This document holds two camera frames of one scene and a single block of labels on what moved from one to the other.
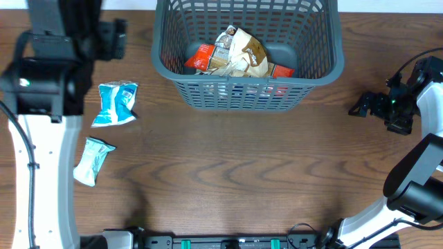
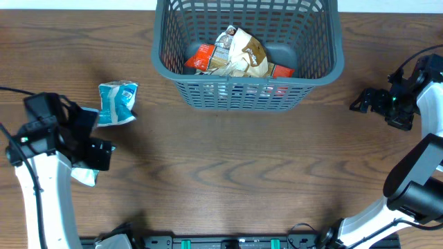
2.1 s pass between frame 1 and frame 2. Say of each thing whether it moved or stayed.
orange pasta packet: stayed
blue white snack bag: stayed
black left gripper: moved
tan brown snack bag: stayed
